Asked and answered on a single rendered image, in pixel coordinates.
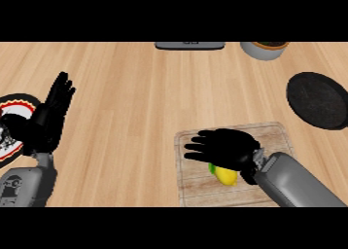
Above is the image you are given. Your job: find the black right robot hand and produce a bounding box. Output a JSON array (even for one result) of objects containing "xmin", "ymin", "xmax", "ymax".
[{"xmin": 183, "ymin": 128, "xmax": 264, "ymax": 186}]

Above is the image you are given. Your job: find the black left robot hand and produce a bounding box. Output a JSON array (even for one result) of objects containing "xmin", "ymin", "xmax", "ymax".
[{"xmin": 0, "ymin": 71, "xmax": 78, "ymax": 158}]

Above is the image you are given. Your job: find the yellow lemon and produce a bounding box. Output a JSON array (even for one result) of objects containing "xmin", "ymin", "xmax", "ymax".
[{"xmin": 209, "ymin": 162, "xmax": 240, "ymax": 187}]

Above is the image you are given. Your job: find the pale wooden cutting board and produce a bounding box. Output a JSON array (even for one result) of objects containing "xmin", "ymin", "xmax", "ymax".
[{"xmin": 174, "ymin": 121, "xmax": 296, "ymax": 208}]

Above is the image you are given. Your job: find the black frying pan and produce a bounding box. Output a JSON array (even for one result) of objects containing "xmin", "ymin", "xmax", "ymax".
[{"xmin": 285, "ymin": 71, "xmax": 348, "ymax": 132}]

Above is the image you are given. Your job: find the patterned round plate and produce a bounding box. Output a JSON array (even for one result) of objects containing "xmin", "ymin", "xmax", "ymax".
[{"xmin": 0, "ymin": 92, "xmax": 44, "ymax": 173}]

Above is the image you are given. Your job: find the grey plant pot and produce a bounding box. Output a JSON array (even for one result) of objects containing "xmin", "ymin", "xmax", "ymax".
[{"xmin": 239, "ymin": 41, "xmax": 292, "ymax": 61}]

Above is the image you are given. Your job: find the grey flat appliance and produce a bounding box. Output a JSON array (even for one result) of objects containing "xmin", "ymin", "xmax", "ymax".
[{"xmin": 155, "ymin": 41, "xmax": 227, "ymax": 52}]

